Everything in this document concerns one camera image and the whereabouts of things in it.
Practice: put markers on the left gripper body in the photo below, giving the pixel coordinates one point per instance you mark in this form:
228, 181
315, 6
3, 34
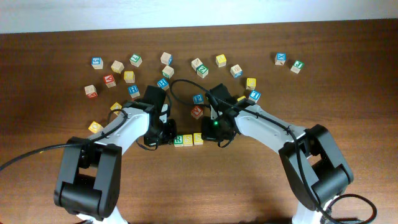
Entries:
161, 135

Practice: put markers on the green J block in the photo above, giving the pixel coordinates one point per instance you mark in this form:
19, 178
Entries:
297, 66

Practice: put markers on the red A block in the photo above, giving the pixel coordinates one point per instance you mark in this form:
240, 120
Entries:
109, 81

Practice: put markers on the green Z block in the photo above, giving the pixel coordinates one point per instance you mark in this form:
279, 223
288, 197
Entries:
202, 71

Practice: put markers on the blue H block centre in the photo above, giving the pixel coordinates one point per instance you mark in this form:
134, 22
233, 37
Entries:
163, 84

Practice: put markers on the green L block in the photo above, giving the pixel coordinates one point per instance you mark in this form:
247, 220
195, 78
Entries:
135, 60

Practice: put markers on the yellow block top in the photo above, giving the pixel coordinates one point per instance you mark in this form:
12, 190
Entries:
221, 60

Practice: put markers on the plain wood block top centre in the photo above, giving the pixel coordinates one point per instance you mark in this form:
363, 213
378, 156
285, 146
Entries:
196, 63

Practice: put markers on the blue P block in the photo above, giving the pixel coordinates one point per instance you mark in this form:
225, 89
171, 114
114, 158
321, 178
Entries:
198, 99

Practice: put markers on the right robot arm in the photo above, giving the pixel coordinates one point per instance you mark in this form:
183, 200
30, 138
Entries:
317, 171

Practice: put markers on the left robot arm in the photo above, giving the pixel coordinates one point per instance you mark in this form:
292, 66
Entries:
89, 178

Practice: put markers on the red V block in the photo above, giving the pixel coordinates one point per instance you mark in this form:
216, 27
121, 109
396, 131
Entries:
196, 112

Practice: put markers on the yellow O block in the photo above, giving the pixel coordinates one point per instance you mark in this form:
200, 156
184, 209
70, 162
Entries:
115, 106

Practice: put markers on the yellow G block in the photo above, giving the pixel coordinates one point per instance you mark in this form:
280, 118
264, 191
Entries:
129, 77

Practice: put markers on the blue H block left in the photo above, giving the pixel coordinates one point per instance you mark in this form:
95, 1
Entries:
133, 91

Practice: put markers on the blue X block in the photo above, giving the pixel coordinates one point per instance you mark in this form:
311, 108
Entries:
280, 58

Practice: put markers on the yellow S block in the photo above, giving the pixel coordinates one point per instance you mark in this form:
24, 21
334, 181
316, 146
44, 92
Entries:
188, 140

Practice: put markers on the wood block blue D side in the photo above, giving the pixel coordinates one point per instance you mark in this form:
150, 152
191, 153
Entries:
166, 58

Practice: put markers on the plain wood yellow-side block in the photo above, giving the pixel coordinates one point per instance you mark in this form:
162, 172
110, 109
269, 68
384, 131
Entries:
117, 67

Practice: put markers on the yellow O block lowest left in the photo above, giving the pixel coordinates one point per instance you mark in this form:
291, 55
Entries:
95, 127

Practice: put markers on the blue I block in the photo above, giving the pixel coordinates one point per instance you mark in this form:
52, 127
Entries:
254, 96

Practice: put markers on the blue block far left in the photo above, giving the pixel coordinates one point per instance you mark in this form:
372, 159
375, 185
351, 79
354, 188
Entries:
97, 63

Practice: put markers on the wood block blue D front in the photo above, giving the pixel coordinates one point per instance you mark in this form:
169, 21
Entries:
236, 71

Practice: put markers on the wood block green side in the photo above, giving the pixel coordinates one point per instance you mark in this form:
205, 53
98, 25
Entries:
168, 71

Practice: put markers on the green R block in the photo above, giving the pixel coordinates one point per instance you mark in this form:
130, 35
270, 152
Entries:
178, 141

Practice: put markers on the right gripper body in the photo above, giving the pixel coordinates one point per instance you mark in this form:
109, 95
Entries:
214, 129

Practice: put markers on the blue h block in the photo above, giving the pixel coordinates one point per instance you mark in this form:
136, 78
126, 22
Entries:
133, 91
163, 84

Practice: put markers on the yellow E block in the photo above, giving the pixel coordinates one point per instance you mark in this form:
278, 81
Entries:
241, 98

